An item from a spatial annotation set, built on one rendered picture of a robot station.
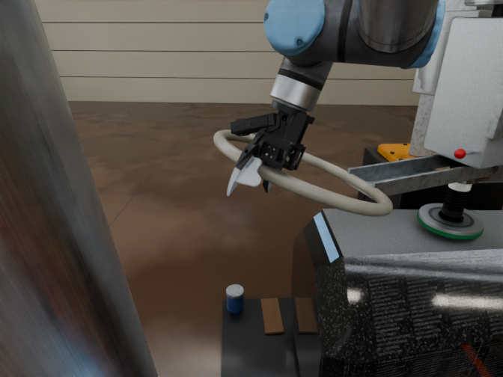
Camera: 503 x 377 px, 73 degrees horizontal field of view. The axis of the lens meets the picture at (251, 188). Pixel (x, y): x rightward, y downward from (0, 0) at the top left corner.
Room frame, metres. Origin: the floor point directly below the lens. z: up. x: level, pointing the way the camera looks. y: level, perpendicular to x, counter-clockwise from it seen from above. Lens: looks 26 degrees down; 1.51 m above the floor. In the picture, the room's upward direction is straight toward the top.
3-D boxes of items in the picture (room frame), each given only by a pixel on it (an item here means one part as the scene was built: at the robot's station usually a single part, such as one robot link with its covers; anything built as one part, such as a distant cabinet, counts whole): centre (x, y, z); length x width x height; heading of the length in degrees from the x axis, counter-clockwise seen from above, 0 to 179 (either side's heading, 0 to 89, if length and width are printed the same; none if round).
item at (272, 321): (1.43, -0.11, 0.02); 0.25 x 0.10 x 0.01; 4
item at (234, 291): (1.49, 0.09, 0.08); 0.10 x 0.10 x 0.13
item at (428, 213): (1.10, -0.74, 0.85); 0.21 x 0.21 x 0.01
